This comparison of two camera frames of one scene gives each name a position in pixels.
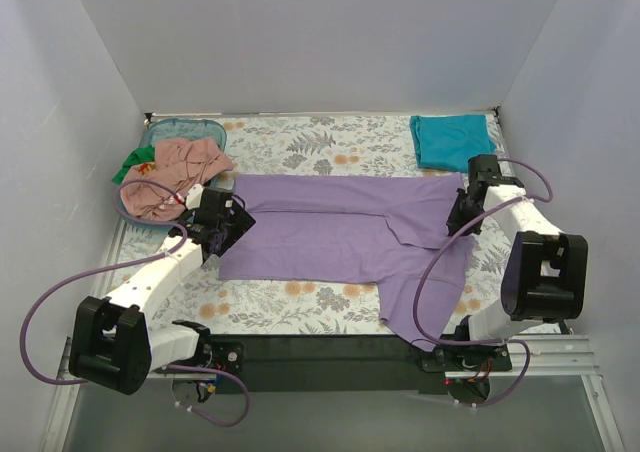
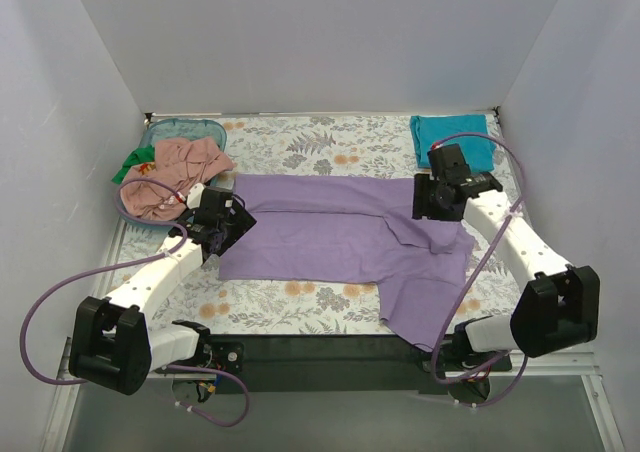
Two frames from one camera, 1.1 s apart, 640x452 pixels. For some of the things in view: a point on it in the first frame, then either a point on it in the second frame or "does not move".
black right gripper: [461, 214] to [422, 199]
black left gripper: [238, 223] does not move
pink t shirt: [180, 163] does not move
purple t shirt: [364, 228] does not move
